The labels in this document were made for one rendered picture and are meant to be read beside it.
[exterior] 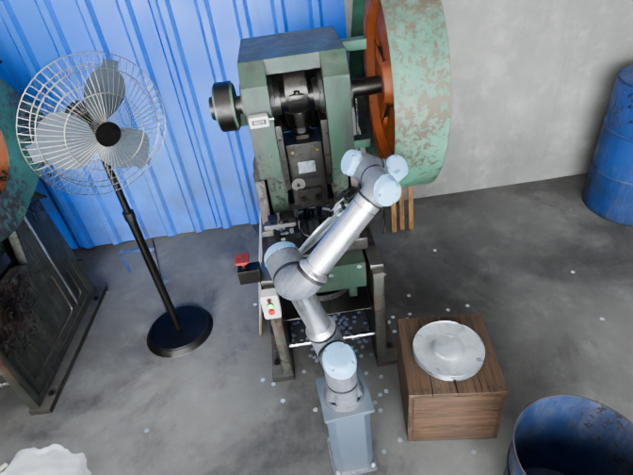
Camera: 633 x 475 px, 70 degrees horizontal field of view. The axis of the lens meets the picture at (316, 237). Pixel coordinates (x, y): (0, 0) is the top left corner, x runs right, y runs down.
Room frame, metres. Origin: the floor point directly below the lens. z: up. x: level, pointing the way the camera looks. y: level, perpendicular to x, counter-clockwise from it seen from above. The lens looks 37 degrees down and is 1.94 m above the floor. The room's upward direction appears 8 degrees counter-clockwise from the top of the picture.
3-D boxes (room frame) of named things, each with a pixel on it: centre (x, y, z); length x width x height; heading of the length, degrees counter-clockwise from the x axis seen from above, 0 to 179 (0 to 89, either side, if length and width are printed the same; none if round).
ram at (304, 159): (1.69, 0.00, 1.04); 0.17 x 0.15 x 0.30; 1
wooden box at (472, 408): (1.19, -0.48, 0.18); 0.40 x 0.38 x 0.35; 174
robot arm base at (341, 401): (0.99, -0.02, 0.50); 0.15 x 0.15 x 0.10
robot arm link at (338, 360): (1.00, -0.02, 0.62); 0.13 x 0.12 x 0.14; 15
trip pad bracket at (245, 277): (1.50, 0.31, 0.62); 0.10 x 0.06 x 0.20; 91
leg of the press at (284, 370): (1.87, 0.27, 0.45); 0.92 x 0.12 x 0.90; 1
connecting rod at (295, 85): (1.73, 0.00, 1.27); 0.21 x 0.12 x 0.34; 1
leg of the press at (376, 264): (1.88, -0.27, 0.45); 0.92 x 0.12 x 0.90; 1
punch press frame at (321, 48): (1.88, 0.00, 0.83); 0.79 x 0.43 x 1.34; 1
